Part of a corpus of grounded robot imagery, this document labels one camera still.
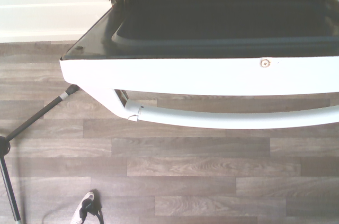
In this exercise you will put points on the white oven door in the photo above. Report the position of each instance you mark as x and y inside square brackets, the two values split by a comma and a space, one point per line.
[185, 75]

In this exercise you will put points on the white cabinet door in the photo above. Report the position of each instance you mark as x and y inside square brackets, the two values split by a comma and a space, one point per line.
[47, 4]

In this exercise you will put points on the black camera tripod stand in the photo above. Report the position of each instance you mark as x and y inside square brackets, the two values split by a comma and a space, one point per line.
[31, 118]

